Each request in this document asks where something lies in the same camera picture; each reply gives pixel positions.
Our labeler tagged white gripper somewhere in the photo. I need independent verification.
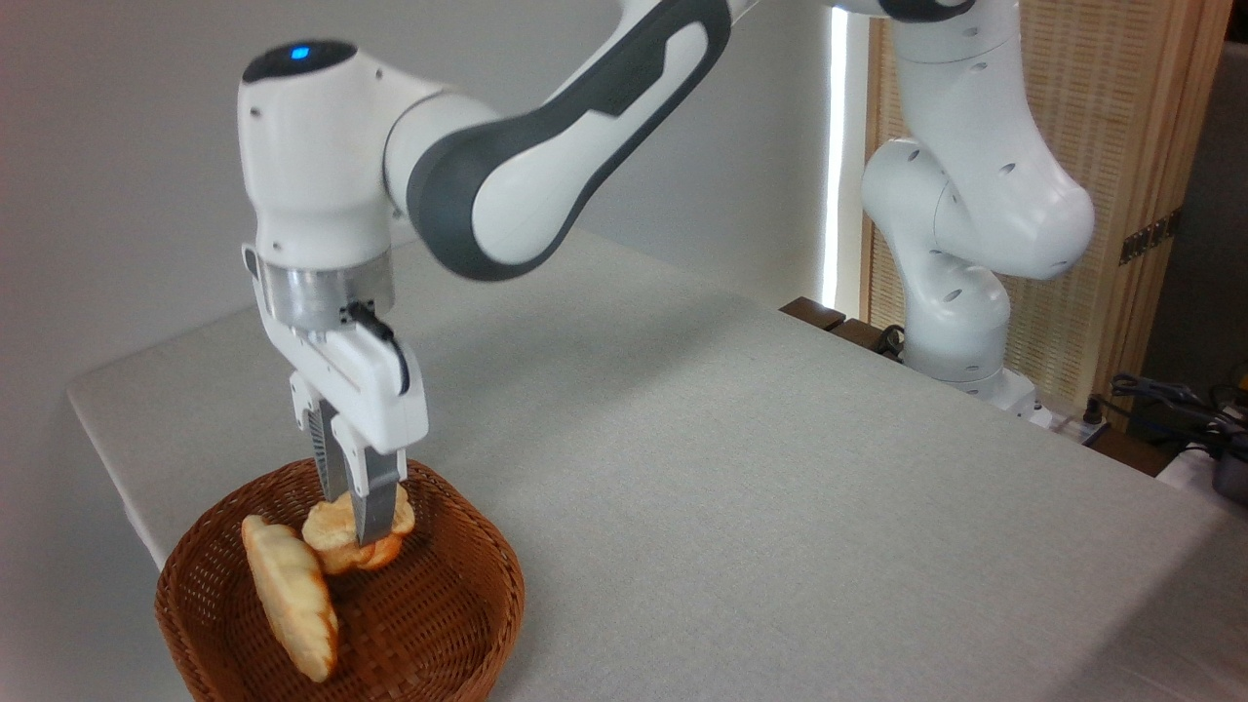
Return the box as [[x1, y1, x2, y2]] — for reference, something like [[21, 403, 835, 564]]
[[261, 316, 431, 546]]

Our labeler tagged round bread roll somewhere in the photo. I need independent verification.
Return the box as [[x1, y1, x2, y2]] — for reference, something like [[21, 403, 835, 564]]
[[301, 483, 417, 576]]

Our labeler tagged long croissant bread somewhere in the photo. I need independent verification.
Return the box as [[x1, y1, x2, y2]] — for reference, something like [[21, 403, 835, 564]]
[[241, 514, 340, 683]]

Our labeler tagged brown wicker basket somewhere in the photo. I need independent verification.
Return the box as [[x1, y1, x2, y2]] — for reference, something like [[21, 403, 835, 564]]
[[154, 456, 527, 702]]

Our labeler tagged grey tablecloth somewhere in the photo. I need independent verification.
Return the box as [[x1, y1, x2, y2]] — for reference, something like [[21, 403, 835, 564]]
[[66, 229, 1248, 702]]

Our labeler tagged white power strip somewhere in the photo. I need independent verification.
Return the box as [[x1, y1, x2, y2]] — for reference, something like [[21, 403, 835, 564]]
[[1032, 404, 1113, 447]]

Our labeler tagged metal screen hinge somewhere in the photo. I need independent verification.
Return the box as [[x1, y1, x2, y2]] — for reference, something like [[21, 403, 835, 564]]
[[1118, 207, 1185, 267]]

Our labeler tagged bamboo folding screen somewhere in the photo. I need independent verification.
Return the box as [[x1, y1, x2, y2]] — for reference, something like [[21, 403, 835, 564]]
[[860, 0, 1234, 430]]

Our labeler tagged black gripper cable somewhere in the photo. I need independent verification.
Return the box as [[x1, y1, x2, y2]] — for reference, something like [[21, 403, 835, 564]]
[[343, 301, 411, 397]]

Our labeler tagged black tangled cable bundle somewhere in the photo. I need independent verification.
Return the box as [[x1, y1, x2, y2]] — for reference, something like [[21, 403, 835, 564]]
[[1110, 372, 1248, 459]]

